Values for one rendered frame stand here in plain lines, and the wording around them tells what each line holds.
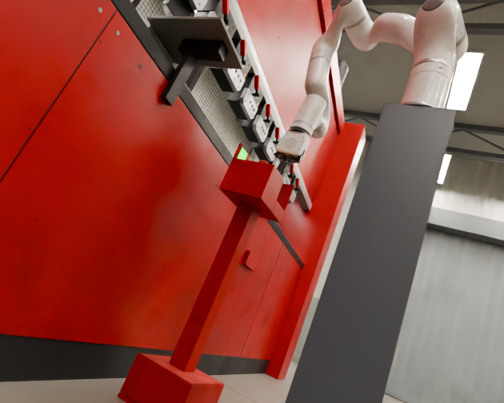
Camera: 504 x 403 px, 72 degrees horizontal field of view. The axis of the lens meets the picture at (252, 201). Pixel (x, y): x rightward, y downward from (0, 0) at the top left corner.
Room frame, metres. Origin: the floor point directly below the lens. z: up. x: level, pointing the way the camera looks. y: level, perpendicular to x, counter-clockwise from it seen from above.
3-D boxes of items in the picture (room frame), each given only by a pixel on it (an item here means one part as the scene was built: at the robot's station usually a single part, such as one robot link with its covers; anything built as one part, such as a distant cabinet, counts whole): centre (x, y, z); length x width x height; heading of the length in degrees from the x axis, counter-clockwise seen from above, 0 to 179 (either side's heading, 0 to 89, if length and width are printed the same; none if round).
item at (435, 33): (0.84, -0.33, 1.30); 0.19 x 0.12 x 0.24; 133
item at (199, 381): (1.13, -0.03, 0.06); 0.25 x 0.20 x 0.12; 60
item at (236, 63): (0.90, 0.34, 1.00); 0.26 x 0.18 x 0.01; 64
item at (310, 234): (3.09, -0.36, 1.15); 0.85 x 0.25 x 2.30; 64
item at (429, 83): (0.86, -0.35, 1.09); 0.19 x 0.19 x 0.18
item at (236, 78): (1.30, 0.31, 1.26); 0.15 x 0.09 x 0.17; 154
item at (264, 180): (1.14, 0.00, 0.75); 0.20 x 0.16 x 0.18; 150
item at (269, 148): (1.84, 0.05, 1.26); 0.15 x 0.09 x 0.17; 154
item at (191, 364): (1.14, 0.00, 0.39); 0.06 x 0.06 x 0.54; 60
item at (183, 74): (0.88, 0.31, 0.88); 0.14 x 0.04 x 0.22; 64
